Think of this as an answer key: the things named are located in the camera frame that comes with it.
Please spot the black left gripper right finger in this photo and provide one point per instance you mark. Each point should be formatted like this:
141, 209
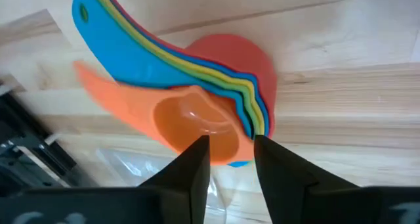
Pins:
279, 171

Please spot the orange measuring cup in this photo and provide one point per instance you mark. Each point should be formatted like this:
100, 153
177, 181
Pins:
197, 128

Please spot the yellow measuring cup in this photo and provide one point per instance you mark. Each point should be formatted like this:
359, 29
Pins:
260, 122

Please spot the black aluminium table frame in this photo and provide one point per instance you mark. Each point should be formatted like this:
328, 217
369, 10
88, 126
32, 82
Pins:
29, 151

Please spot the clear plastic basket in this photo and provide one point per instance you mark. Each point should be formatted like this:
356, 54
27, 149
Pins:
124, 165

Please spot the teal measuring cup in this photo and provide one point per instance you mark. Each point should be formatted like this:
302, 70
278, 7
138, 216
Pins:
131, 53

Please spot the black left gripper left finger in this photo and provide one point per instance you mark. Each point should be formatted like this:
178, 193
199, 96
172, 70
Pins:
193, 171

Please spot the medium blue measuring cup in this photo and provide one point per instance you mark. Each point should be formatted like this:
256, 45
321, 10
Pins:
266, 119

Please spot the green measuring cup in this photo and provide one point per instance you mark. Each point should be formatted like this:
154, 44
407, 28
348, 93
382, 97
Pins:
254, 122

